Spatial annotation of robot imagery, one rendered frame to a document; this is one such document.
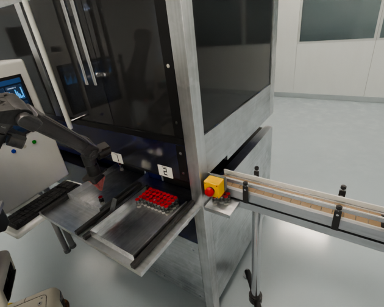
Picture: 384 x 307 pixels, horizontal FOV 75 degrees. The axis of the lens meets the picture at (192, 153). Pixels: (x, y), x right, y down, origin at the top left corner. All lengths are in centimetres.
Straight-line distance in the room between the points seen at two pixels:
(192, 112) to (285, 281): 144
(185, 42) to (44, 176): 125
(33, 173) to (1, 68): 59
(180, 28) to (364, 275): 193
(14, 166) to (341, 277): 216
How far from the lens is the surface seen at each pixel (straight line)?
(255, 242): 139
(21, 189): 175
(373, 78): 548
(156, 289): 202
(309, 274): 210
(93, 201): 139
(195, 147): 101
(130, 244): 109
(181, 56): 92
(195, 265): 156
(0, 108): 80
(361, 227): 111
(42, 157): 177
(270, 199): 113
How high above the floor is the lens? 164
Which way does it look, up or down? 28 degrees down
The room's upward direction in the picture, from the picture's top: 7 degrees counter-clockwise
